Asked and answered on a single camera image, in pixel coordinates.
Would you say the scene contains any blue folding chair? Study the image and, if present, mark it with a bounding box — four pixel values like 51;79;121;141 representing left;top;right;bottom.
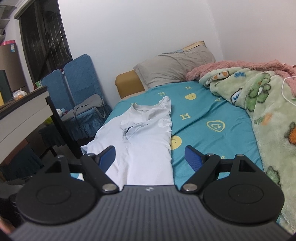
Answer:
41;54;111;141

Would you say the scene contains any white charging cable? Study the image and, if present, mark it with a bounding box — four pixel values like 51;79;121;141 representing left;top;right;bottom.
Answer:
282;75;296;105

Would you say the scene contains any white t-shirt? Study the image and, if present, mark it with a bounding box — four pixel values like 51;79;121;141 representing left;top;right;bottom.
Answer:
81;96;174;188

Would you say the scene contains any grey cloth on chair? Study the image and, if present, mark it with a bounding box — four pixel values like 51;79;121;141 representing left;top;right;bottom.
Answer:
61;94;107;121

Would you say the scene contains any teal patterned bed sheet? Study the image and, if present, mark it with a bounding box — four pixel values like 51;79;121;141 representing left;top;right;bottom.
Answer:
105;82;262;187

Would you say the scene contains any dark barred window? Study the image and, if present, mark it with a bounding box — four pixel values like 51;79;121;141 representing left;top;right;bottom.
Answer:
15;0;72;88

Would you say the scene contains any green cartoon fleece blanket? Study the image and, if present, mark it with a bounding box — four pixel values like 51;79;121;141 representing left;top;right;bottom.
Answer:
198;67;295;232

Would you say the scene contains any grey pillow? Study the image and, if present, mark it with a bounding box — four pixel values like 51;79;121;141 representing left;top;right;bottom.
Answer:
133;45;216;90

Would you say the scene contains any pink fluffy blanket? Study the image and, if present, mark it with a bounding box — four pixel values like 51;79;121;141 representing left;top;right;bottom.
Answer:
186;60;295;98

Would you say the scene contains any yellow headboard cushion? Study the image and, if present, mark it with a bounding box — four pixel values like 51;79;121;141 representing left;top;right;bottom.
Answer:
115;70;145;99

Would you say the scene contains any black cable on chair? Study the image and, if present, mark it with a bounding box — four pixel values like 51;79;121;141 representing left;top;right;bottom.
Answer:
72;103;90;126

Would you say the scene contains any white desk with drawer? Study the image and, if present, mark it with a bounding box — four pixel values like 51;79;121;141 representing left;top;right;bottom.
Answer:
1;86;82;162

